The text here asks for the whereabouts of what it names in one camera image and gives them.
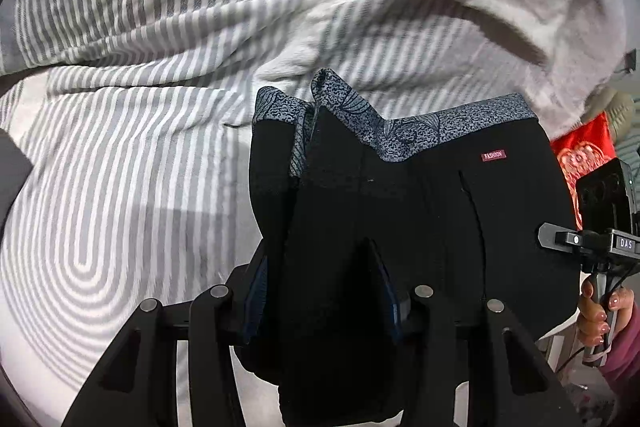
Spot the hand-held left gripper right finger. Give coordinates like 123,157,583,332
367,239,574,427

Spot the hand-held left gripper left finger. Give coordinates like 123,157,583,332
62,252,269,427

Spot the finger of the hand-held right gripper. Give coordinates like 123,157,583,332
537,222,575,254

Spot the black pants patterned grey waistband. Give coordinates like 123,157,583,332
247,68,590,427

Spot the person's right forearm maroon sleeve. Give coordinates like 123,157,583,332
600,304,640,385

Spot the person's right hand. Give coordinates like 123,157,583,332
575,274,636,354

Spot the red patterned cloth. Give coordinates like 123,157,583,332
549,113,618,230

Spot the beige padded cloth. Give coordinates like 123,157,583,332
582,86,637,145

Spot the concentric striped bed sheet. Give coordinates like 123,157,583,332
0,52,551,408

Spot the dark grey object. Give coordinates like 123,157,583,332
0,127,37,230

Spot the white furniture frame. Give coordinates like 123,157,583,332
535,322,583,375

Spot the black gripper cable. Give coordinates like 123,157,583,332
552,339,587,375

